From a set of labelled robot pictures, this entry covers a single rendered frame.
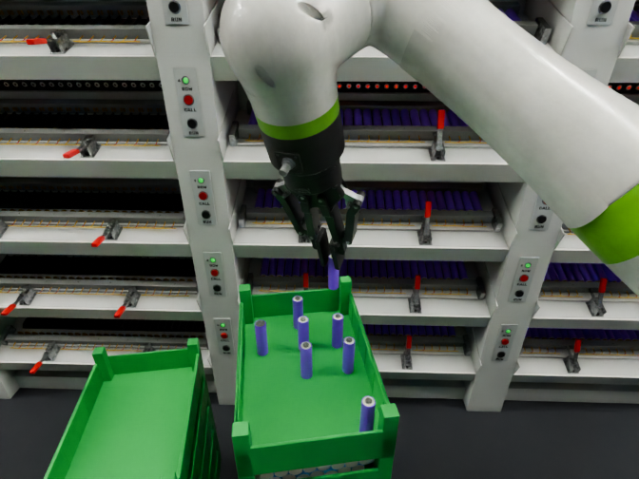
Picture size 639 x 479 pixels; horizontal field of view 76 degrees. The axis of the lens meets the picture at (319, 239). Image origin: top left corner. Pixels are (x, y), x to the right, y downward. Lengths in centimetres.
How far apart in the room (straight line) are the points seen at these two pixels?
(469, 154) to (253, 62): 59
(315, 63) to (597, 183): 25
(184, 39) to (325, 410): 65
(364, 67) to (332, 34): 40
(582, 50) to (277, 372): 74
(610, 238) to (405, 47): 25
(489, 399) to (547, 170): 96
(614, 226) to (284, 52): 31
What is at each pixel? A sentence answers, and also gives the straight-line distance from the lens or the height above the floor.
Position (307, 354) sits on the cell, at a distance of 64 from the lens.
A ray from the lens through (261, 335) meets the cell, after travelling 68.
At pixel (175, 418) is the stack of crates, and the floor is 32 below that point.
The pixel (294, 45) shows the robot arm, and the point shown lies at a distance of 38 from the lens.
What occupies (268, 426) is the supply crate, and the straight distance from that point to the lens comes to 63.
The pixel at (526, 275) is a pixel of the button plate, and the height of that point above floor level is 46.
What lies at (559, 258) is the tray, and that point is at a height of 50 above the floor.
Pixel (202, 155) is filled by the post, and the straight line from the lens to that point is 86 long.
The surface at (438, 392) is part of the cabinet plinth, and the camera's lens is 130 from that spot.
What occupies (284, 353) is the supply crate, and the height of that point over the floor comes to 48.
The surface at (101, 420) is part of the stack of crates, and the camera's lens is 92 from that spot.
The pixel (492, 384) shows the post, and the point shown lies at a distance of 125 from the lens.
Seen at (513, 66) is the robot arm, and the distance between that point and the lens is 41.
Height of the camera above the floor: 99
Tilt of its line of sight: 30 degrees down
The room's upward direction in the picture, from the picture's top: straight up
